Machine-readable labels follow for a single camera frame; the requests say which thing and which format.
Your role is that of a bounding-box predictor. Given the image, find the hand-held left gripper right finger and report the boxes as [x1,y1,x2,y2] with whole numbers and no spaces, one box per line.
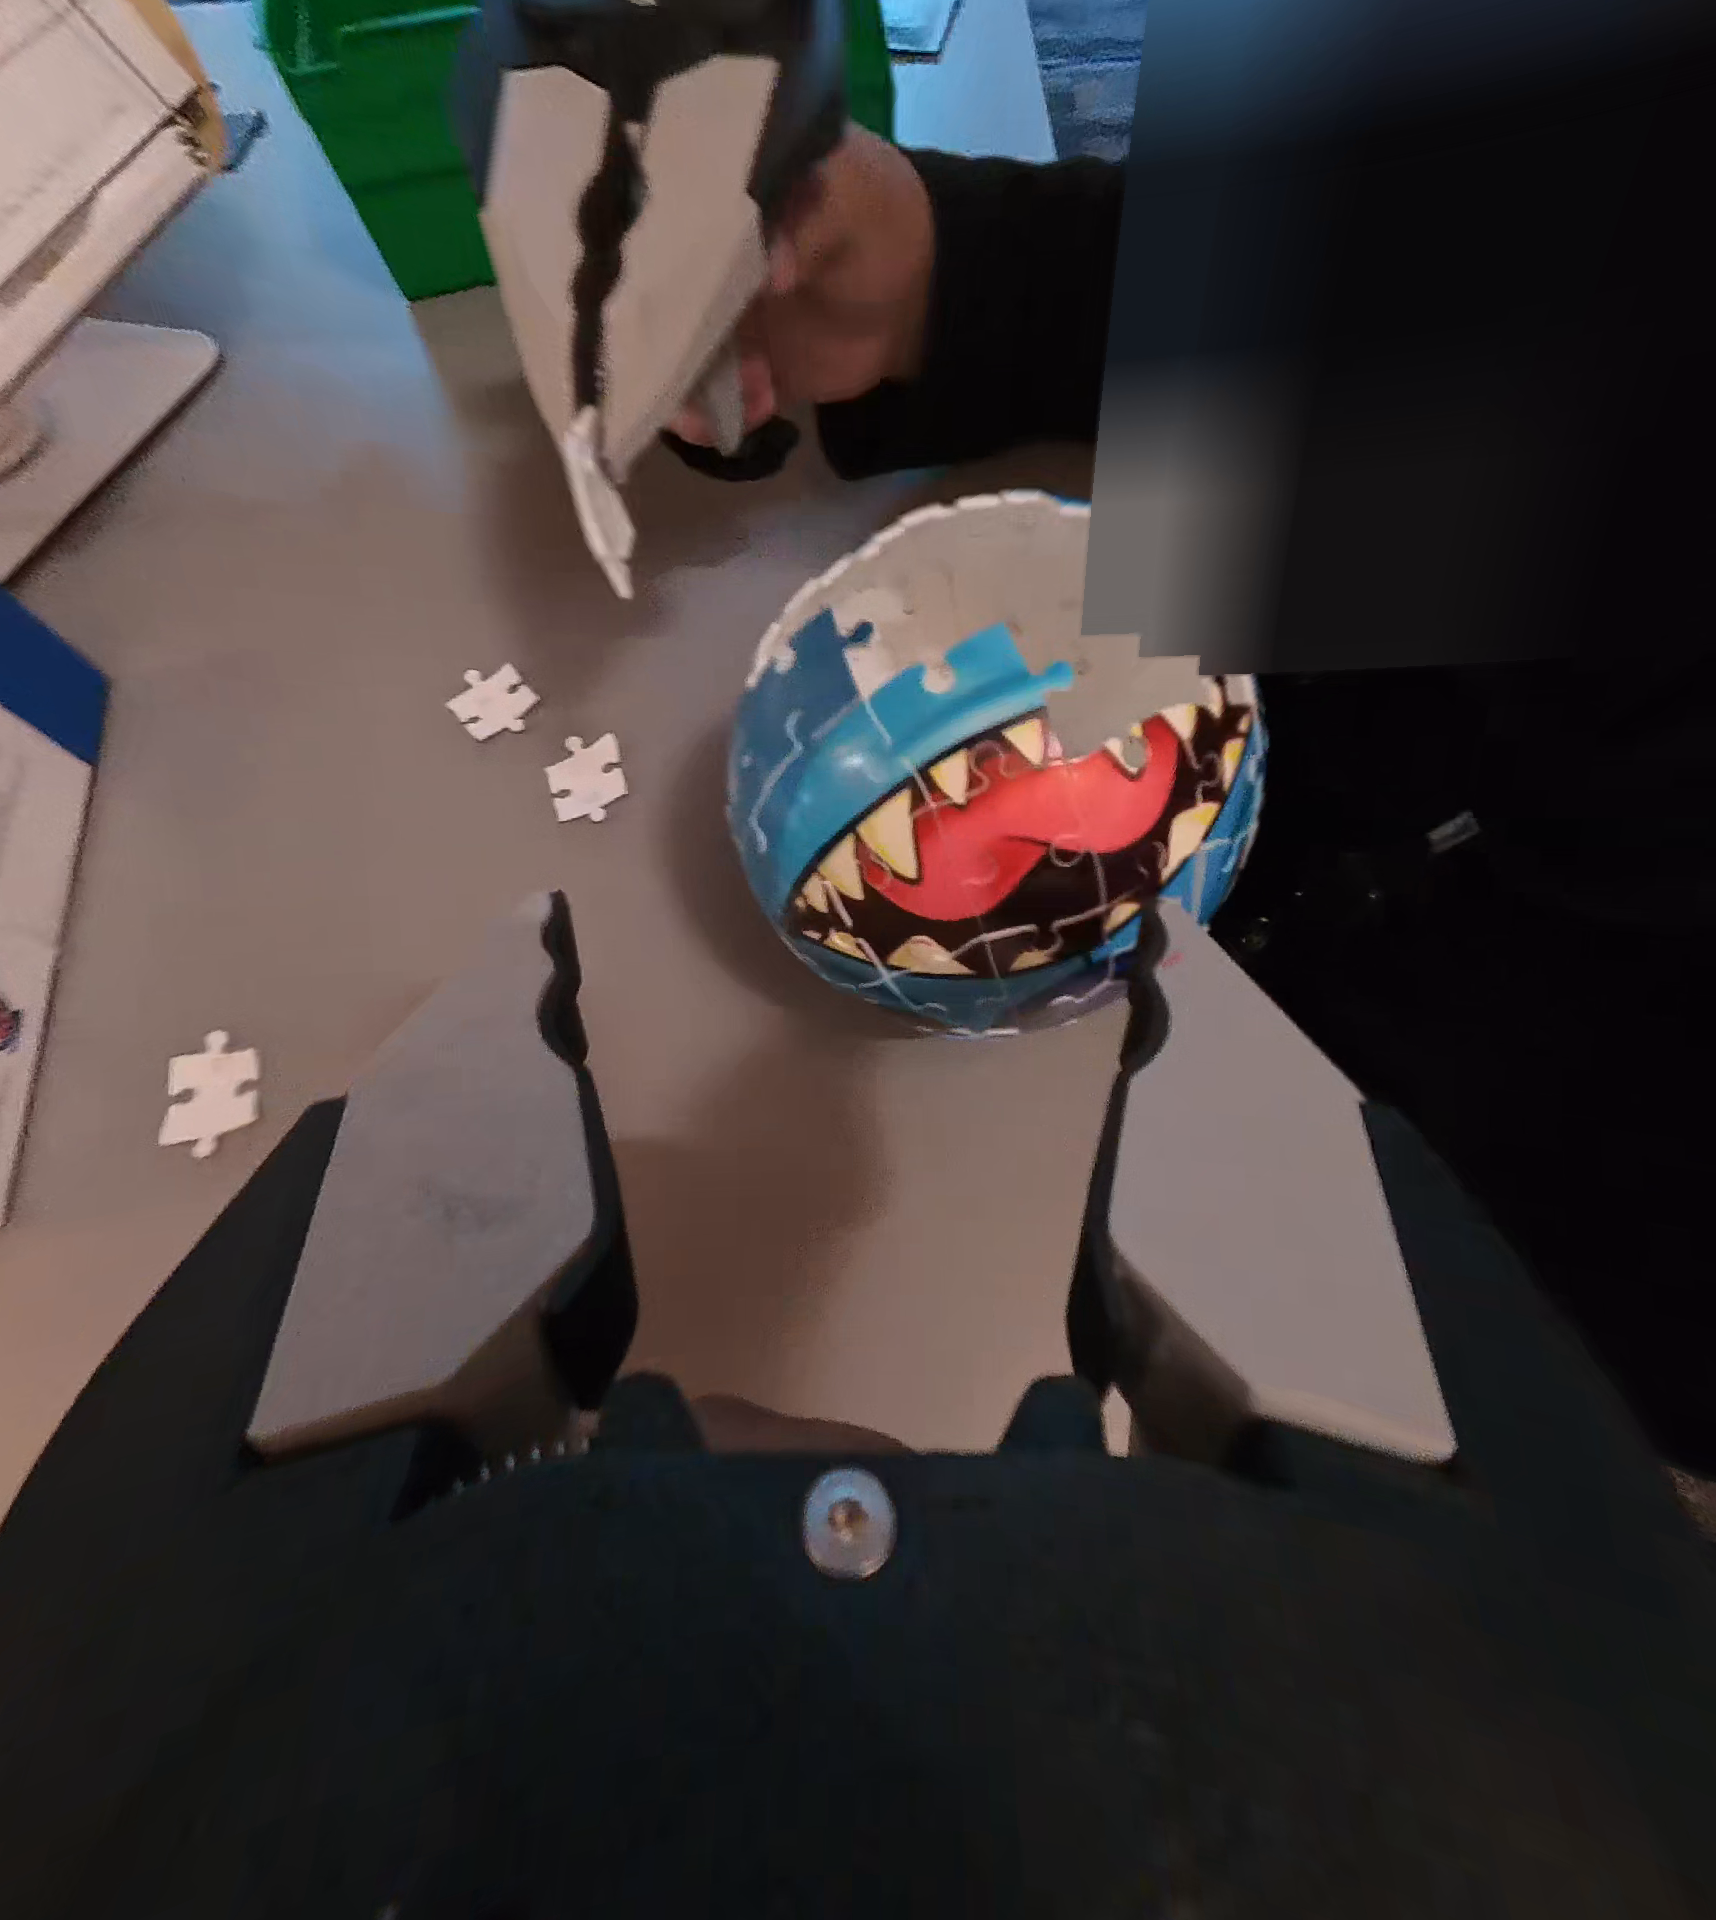
[1068,907,1460,1463]

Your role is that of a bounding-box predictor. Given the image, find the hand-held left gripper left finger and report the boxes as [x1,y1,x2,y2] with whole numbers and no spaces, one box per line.
[247,887,640,1449]

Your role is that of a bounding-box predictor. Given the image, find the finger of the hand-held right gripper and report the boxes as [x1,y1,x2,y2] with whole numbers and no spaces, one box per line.
[478,66,646,444]
[596,56,782,484]

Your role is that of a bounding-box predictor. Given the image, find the single white puzzle piece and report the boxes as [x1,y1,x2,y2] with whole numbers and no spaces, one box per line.
[558,407,638,601]

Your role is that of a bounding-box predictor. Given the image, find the blue puzzle ball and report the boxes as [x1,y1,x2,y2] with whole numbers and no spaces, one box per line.
[728,495,1268,1041]

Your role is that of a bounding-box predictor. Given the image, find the person's right forearm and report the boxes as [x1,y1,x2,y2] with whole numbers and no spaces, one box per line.
[812,150,1129,480]

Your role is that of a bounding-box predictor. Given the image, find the person's right hand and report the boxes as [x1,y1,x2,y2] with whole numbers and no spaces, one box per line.
[741,126,947,452]

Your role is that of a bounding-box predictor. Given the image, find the green plastic bin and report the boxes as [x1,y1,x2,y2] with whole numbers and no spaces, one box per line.
[262,0,897,301]

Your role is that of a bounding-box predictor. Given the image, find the person's black clothing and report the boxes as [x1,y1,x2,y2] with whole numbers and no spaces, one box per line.
[1211,661,1716,1517]

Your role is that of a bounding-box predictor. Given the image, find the wooden document stand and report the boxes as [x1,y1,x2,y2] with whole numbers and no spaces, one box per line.
[0,0,227,586]

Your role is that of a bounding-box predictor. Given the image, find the printed instruction sheet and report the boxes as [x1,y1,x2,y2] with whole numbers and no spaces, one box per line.
[0,0,206,406]

